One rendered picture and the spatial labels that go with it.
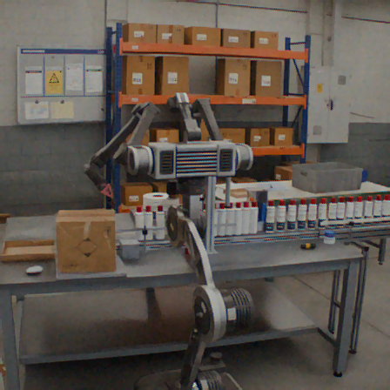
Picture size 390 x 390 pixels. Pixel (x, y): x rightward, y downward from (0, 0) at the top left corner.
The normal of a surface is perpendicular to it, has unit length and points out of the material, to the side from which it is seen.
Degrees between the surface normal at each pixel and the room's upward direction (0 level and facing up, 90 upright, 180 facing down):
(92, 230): 90
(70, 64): 90
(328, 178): 90
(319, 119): 90
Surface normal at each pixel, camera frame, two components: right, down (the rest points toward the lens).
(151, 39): 0.43, 0.19
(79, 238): 0.17, 0.20
